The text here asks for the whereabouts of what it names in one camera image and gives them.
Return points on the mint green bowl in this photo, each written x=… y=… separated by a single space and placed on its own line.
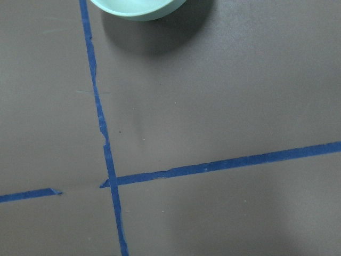
x=139 y=10

